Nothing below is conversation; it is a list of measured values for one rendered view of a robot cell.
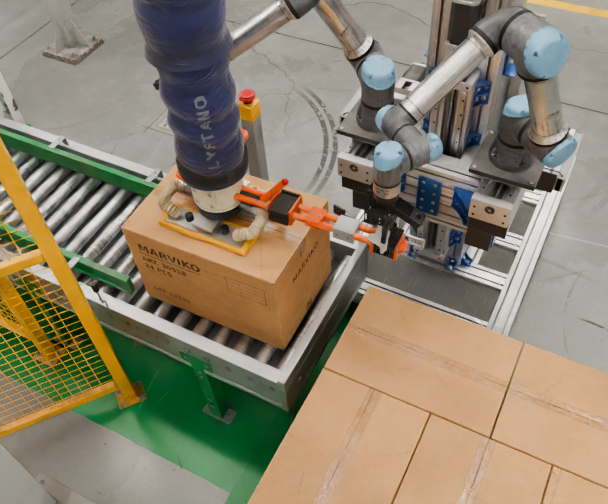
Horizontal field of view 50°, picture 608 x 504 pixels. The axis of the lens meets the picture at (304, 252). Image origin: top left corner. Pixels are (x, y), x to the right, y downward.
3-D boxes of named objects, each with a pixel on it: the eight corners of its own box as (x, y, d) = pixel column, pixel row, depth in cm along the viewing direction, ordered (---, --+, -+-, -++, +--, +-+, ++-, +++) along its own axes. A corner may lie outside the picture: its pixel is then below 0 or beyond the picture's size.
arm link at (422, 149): (423, 118, 178) (389, 131, 176) (447, 142, 172) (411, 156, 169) (421, 140, 184) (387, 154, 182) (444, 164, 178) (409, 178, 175)
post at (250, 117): (263, 264, 332) (236, 104, 255) (269, 255, 335) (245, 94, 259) (274, 268, 329) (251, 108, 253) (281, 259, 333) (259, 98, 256)
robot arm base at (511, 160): (496, 137, 228) (501, 114, 221) (539, 149, 223) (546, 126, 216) (482, 164, 220) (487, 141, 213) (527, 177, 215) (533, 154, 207)
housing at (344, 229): (331, 238, 201) (331, 228, 198) (341, 223, 205) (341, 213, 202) (352, 245, 199) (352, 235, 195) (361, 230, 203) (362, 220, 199)
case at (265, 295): (148, 295, 254) (120, 226, 224) (202, 225, 276) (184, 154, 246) (284, 351, 235) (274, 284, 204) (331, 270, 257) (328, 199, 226)
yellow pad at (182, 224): (158, 225, 222) (155, 215, 218) (175, 206, 228) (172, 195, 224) (245, 257, 211) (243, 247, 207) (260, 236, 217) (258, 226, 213)
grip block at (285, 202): (266, 219, 208) (264, 207, 203) (281, 199, 213) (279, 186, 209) (290, 228, 205) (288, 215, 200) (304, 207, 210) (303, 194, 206)
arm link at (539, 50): (550, 129, 210) (533, -1, 166) (582, 156, 201) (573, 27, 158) (519, 151, 211) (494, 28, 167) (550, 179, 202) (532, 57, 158)
